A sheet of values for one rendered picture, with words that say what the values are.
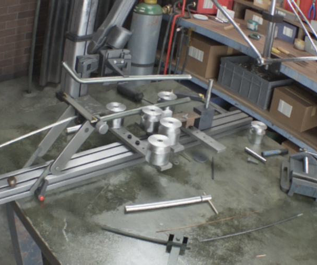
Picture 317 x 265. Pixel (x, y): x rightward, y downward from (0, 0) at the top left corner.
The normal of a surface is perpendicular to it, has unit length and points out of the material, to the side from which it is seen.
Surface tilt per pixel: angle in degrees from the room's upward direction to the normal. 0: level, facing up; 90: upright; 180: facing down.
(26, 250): 90
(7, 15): 90
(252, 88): 90
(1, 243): 0
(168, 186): 0
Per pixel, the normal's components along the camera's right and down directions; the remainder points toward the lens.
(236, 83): -0.75, 0.22
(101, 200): 0.15, -0.87
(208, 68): 0.64, 0.43
